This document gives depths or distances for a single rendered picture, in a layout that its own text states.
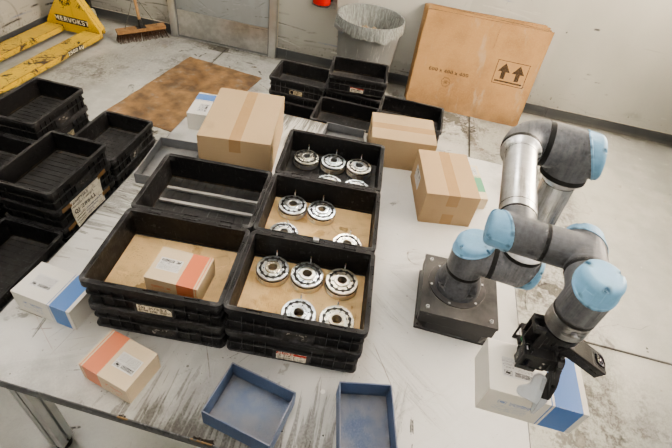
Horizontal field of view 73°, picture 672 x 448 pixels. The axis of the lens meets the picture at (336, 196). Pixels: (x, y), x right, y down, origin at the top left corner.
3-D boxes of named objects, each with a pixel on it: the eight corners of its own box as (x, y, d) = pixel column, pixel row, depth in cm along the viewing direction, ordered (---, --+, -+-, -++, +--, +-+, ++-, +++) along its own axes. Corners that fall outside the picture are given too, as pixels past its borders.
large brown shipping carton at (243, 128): (222, 123, 225) (221, 87, 212) (282, 131, 226) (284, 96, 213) (199, 173, 195) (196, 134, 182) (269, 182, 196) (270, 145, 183)
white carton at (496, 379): (560, 381, 104) (579, 361, 99) (568, 434, 96) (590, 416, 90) (474, 357, 106) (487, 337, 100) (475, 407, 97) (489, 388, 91)
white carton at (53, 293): (103, 299, 144) (97, 281, 138) (76, 330, 135) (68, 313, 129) (50, 279, 147) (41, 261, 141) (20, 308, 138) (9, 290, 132)
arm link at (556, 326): (591, 301, 83) (601, 340, 77) (579, 315, 86) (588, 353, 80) (550, 291, 84) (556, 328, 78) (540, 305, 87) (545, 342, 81)
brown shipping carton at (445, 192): (410, 176, 212) (418, 148, 201) (455, 181, 213) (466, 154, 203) (417, 221, 189) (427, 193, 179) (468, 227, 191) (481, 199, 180)
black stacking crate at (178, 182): (272, 196, 174) (273, 173, 166) (251, 253, 151) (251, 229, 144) (171, 177, 174) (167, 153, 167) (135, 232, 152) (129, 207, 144)
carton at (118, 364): (161, 367, 130) (157, 353, 125) (130, 404, 121) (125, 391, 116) (117, 342, 134) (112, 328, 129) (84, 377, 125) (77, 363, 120)
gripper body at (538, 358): (510, 336, 95) (533, 303, 87) (551, 347, 94) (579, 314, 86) (512, 370, 89) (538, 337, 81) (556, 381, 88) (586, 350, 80)
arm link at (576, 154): (485, 260, 149) (551, 112, 116) (531, 274, 147) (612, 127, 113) (482, 285, 140) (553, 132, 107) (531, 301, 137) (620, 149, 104)
